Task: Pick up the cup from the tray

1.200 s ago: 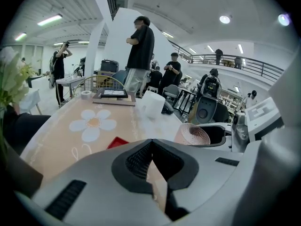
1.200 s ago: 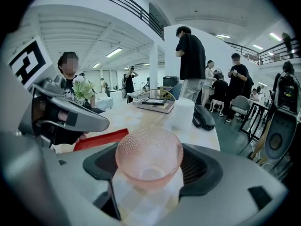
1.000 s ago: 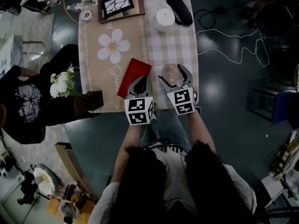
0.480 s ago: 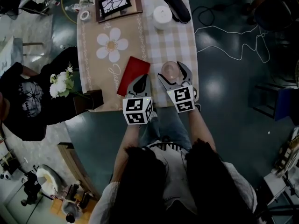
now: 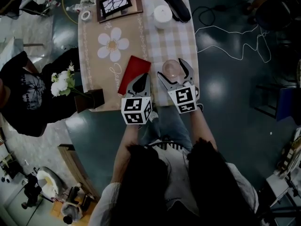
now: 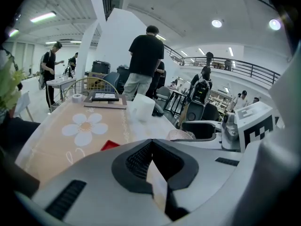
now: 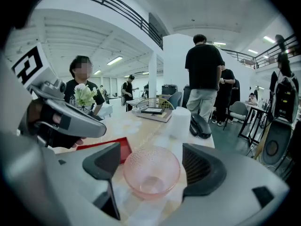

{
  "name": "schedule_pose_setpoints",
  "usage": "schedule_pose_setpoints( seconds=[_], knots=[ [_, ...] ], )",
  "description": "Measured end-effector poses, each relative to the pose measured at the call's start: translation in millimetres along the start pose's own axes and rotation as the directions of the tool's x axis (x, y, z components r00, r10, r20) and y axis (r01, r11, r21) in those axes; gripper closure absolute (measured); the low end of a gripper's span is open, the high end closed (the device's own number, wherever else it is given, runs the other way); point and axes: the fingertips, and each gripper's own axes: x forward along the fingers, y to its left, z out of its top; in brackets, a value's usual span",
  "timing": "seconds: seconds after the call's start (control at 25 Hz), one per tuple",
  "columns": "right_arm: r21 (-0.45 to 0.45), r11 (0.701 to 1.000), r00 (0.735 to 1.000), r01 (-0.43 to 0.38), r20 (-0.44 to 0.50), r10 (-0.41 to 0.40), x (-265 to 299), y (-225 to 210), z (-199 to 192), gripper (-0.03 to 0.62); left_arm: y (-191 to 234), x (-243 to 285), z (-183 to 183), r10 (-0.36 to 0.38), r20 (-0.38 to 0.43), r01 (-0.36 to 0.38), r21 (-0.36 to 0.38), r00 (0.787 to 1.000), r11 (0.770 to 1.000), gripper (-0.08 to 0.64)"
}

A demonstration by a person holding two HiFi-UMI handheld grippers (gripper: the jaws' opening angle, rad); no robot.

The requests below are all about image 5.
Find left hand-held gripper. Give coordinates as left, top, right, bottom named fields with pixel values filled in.
left=121, top=73, right=153, bottom=126

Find person's blue jeans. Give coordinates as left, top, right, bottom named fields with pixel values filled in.
left=140, top=105, right=194, bottom=152

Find person's right forearm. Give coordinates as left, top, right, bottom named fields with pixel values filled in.
left=187, top=106, right=219, bottom=152

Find brown square vase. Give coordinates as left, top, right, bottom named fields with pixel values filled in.
left=74, top=89, right=105, bottom=114

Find black picture frame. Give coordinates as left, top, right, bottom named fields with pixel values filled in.
left=99, top=0, right=133, bottom=19

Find blue panel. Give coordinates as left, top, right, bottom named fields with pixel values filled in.
left=276, top=87, right=301, bottom=122

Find daisy print checked tablecloth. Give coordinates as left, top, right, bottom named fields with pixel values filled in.
left=77, top=0, right=201, bottom=113

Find black floor cable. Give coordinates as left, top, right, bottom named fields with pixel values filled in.
left=191, top=4, right=227, bottom=28

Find black office chair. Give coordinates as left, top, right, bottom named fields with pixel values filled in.
left=254, top=0, right=301, bottom=32

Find white floor cable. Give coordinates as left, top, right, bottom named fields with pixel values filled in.
left=194, top=24, right=273, bottom=64

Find clear plastic bottle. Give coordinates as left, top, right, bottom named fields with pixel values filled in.
left=65, top=4, right=83, bottom=13

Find person's left forearm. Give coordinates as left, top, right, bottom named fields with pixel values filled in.
left=110, top=123, right=147, bottom=186

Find white artificial flower bouquet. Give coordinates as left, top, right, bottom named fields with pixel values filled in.
left=50, top=61, right=95, bottom=99

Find pink translucent cup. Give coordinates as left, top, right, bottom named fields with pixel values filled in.
left=162, top=59, right=181, bottom=79

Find white cylindrical container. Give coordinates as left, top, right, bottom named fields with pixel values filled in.
left=153, top=4, right=174, bottom=30

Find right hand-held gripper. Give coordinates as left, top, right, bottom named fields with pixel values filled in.
left=157, top=58, right=199, bottom=115

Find black oblong case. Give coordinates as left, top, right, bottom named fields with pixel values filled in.
left=163, top=0, right=192, bottom=24

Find wooden plank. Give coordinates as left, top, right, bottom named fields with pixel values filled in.
left=57, top=143, right=102, bottom=202

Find white round bucket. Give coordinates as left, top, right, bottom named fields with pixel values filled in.
left=36, top=166, right=63, bottom=198

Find yellow green hose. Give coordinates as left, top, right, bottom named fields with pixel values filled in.
left=61, top=0, right=80, bottom=25

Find person's light grey shirt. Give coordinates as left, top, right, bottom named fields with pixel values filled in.
left=88, top=144, right=260, bottom=226

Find black metal stool frame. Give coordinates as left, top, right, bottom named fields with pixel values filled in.
left=254, top=84, right=278, bottom=119

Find white tape roll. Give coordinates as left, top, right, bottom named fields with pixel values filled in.
left=80, top=10, right=93, bottom=22

